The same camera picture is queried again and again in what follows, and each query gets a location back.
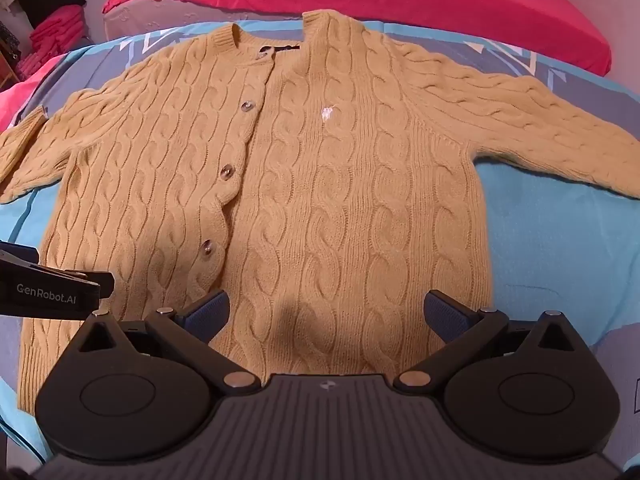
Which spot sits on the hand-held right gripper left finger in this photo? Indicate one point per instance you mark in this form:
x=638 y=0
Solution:
x=210 y=317

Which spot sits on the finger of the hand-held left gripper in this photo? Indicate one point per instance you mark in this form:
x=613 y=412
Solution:
x=106 y=285

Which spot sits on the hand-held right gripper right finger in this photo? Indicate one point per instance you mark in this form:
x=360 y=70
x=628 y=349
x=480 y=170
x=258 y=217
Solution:
x=445 y=317

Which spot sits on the blue grey patterned bed sheet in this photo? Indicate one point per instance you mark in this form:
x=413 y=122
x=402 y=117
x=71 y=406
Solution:
x=550 y=240

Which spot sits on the pink bed cover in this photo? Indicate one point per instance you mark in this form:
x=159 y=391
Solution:
x=25 y=90

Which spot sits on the wooden furniture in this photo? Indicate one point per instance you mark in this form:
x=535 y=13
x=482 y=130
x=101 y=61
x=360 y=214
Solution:
x=7 y=67

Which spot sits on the stack of red folded cloths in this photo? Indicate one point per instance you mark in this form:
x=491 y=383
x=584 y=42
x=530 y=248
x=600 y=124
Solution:
x=55 y=35

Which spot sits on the grey embossed quilt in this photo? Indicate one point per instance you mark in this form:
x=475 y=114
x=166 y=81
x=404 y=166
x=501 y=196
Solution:
x=150 y=22

